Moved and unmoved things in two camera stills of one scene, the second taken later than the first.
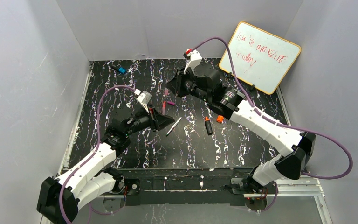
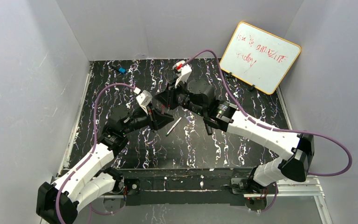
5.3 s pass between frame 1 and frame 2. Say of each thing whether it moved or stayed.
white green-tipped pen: stayed
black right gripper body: moved
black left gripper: stayed
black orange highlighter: stayed
